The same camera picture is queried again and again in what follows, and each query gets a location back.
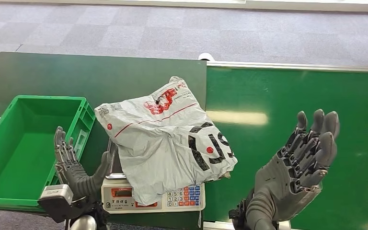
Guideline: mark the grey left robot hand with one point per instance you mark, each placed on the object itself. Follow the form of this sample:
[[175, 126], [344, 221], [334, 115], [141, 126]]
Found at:
[[76, 179]]

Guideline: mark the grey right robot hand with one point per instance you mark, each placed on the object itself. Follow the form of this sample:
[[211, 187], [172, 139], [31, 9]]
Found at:
[[282, 184]]

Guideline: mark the grey printed courier bag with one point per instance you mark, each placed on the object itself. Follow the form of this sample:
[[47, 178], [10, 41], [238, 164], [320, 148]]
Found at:
[[161, 143]]

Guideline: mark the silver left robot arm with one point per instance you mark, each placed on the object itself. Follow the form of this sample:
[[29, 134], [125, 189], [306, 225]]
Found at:
[[84, 222]]

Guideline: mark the green conveyor belt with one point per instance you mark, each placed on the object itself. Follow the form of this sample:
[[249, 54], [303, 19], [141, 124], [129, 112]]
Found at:
[[266, 95]]

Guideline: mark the green plastic crate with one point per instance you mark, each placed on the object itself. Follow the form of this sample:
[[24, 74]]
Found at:
[[22, 158]]

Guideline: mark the white electronic scale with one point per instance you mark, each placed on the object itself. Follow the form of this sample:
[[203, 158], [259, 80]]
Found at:
[[184, 198]]

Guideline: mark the white round roller end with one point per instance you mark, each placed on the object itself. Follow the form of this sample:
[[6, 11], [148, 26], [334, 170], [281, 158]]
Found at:
[[206, 57]]

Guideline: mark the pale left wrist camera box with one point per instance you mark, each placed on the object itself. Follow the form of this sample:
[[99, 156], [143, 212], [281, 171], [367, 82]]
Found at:
[[55, 196]]

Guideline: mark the silver conveyor side rail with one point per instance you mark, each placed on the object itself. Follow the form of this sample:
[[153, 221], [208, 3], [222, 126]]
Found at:
[[217, 226], [298, 66]]

